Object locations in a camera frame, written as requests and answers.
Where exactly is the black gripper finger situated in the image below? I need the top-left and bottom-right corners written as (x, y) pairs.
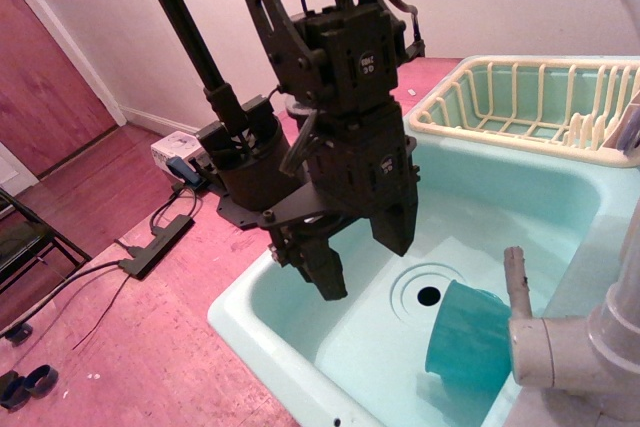
top-left (294, 237), bottom-right (347, 301)
top-left (370, 190), bottom-right (416, 255)

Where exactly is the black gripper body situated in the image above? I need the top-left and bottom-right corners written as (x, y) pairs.
top-left (260, 98), bottom-right (419, 266)

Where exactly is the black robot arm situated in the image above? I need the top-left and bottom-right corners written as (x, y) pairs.
top-left (158, 0), bottom-right (424, 301)

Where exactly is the teal plastic cup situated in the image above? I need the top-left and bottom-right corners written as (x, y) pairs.
top-left (425, 280), bottom-right (511, 391)

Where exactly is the mint green toy sink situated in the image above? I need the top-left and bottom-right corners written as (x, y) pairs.
top-left (208, 112), bottom-right (639, 426)

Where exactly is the black USB hub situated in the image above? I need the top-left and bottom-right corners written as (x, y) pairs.
top-left (118, 214), bottom-right (194, 281)

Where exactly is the blue adapter plug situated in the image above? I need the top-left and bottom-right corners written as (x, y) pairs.
top-left (166, 156), bottom-right (203, 189)

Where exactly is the white box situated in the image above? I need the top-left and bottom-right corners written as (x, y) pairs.
top-left (151, 131), bottom-right (204, 179)

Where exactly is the cream dish drying rack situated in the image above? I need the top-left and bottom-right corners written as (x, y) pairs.
top-left (408, 56), bottom-right (639, 168)

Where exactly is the white PVC pipe faucet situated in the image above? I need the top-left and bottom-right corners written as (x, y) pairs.
top-left (503, 212), bottom-right (639, 426)

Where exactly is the wooden door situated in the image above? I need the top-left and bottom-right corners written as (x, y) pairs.
top-left (1, 0), bottom-right (117, 178)

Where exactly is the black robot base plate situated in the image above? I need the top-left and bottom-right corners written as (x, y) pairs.
top-left (216, 182), bottom-right (283, 230)

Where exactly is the black metal chair frame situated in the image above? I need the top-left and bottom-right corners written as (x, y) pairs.
top-left (1, 189), bottom-right (92, 293)

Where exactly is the black cable on table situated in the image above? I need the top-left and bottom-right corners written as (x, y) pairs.
top-left (0, 259), bottom-right (132, 351)

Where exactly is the black ring right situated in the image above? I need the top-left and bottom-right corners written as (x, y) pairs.
top-left (23, 364), bottom-right (59, 397)

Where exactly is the black ring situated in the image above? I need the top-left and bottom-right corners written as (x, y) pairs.
top-left (23, 364), bottom-right (59, 397)
top-left (0, 371), bottom-right (29, 410)

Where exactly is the black ring left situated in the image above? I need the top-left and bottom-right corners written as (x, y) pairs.
top-left (0, 371), bottom-right (29, 410)

